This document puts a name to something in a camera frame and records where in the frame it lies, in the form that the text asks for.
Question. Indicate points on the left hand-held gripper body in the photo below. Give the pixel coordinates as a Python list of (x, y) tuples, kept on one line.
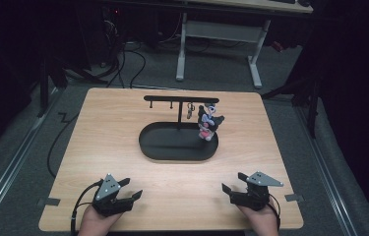
[(106, 201)]

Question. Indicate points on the person's right hand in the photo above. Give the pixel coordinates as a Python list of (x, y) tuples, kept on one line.
[(264, 221)]

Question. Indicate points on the white-legged wooden desk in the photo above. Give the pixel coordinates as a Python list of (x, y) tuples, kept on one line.
[(221, 31)]

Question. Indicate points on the black metal stand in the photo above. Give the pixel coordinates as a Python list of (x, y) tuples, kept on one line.
[(311, 105), (45, 88)]

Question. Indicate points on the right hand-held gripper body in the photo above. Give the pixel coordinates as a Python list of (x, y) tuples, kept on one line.
[(254, 196)]

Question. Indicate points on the grey tape strip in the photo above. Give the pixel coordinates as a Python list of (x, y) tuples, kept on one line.
[(49, 202), (293, 197)]

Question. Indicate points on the small red object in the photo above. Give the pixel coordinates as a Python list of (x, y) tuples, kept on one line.
[(277, 46)]

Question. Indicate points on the aluminium floor rail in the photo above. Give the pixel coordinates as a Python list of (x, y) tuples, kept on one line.
[(11, 164), (326, 170)]

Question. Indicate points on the black key holder stand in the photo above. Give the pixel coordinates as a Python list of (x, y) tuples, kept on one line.
[(175, 142)]

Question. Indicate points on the person's left hand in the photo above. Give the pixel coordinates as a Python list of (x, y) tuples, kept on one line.
[(95, 224)]

